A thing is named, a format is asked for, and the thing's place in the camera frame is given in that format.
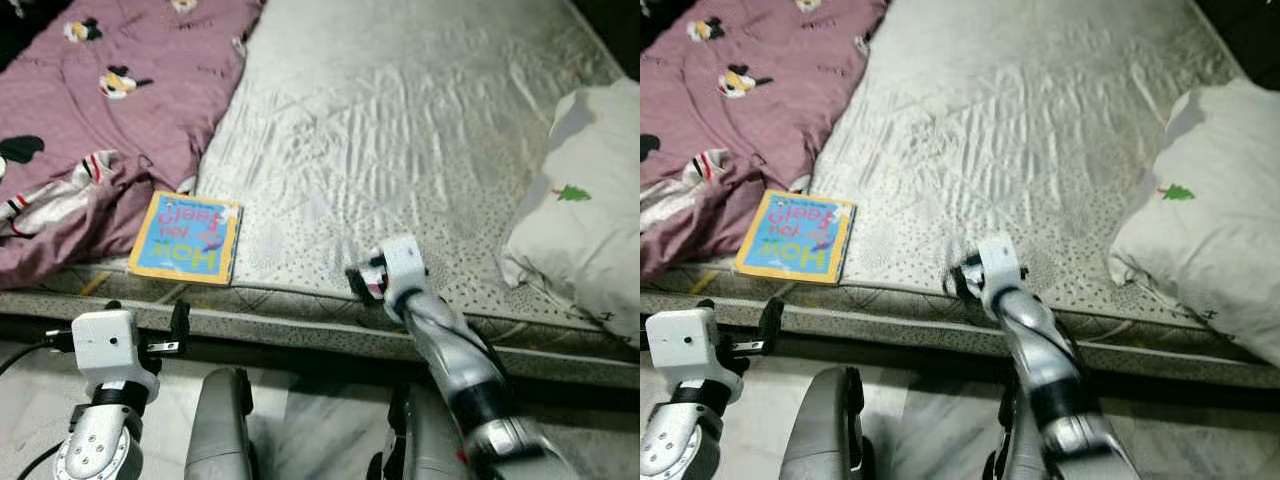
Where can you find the grey robot right leg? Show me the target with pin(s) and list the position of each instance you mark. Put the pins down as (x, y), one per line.
(1015, 440)
(425, 440)

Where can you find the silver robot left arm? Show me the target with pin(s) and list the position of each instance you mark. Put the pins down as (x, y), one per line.
(680, 445)
(100, 440)

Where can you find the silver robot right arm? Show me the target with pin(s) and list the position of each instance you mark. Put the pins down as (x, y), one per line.
(460, 370)
(1060, 380)

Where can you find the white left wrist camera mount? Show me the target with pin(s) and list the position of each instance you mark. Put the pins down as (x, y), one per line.
(682, 345)
(105, 345)

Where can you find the mauve cartoon print blanket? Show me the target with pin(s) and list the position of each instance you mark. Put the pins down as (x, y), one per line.
(740, 120)
(120, 130)

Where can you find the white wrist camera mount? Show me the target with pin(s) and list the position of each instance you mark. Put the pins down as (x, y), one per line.
(682, 345)
(1000, 262)
(105, 345)
(405, 262)

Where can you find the grey robot leg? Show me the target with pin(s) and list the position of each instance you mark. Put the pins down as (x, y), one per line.
(220, 430)
(825, 430)
(425, 440)
(1015, 440)

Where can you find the blue yellow children's book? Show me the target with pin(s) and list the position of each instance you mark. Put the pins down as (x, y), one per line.
(795, 238)
(185, 240)

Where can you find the grey robot left leg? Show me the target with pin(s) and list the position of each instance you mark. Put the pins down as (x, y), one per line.
(825, 430)
(220, 430)

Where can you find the white pillow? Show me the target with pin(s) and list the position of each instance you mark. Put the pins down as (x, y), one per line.
(590, 220)
(1210, 230)

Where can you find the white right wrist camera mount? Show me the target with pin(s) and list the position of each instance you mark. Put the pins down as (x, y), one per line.
(1000, 262)
(405, 262)

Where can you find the white quilted mattress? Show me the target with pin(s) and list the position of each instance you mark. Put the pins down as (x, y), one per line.
(400, 140)
(1010, 140)

